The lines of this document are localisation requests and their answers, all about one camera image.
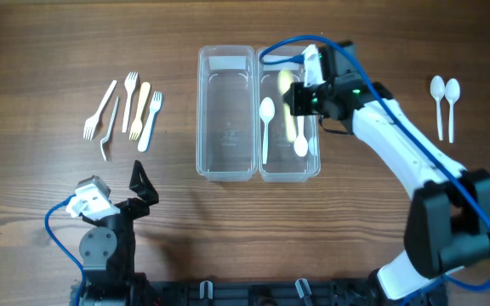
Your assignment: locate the yellow plastic spoon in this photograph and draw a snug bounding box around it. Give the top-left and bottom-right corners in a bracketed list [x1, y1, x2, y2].
[277, 69, 297, 143]

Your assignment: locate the cream wide-handle fork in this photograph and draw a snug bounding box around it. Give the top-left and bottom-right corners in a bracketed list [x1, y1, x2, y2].
[129, 82, 151, 140]

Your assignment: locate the white wide-handle spoon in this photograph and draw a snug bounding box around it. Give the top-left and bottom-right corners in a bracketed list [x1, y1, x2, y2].
[293, 116, 308, 157]

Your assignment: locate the white spoon with long handle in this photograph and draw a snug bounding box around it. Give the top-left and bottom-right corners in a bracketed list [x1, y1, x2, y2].
[259, 97, 275, 164]

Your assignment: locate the light blue wide-handle fork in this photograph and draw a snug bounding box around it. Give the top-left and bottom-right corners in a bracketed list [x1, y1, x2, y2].
[138, 91, 163, 152]

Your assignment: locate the white plastic spoon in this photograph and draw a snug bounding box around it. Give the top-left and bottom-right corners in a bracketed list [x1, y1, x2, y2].
[430, 76, 445, 141]
[445, 78, 460, 144]

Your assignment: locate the white slim fork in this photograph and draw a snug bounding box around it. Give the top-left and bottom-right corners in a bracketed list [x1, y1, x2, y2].
[122, 71, 139, 133]

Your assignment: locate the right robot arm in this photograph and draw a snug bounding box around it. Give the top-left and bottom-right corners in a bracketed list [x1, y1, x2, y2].
[277, 71, 490, 305]

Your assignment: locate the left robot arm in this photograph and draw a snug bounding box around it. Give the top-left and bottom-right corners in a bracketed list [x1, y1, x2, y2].
[66, 160, 162, 306]

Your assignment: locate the right clear plastic container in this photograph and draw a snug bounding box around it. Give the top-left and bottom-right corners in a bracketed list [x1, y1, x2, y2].
[254, 45, 321, 183]

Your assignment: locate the clear plastic container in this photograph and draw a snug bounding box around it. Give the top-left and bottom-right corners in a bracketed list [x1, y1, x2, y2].
[254, 45, 321, 183]
[196, 45, 257, 182]

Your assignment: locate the left clear plastic container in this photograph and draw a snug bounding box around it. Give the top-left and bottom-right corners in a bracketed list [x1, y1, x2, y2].
[196, 45, 257, 182]

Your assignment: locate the white bent thin fork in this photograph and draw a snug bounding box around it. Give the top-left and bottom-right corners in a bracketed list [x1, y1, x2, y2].
[100, 97, 120, 162]

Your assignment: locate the white fork leftmost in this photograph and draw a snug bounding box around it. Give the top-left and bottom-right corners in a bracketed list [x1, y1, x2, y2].
[83, 80, 117, 140]

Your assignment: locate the left blue cable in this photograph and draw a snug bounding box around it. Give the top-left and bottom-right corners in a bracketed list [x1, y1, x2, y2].
[43, 194, 87, 306]

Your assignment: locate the blue cable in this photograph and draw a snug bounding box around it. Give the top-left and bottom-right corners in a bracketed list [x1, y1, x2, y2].
[258, 34, 490, 306]
[43, 194, 87, 306]

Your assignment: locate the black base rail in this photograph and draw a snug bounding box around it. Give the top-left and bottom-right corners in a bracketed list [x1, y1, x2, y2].
[143, 279, 448, 306]

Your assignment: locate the right blue cable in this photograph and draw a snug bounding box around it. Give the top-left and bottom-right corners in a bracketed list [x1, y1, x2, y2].
[258, 34, 490, 306]

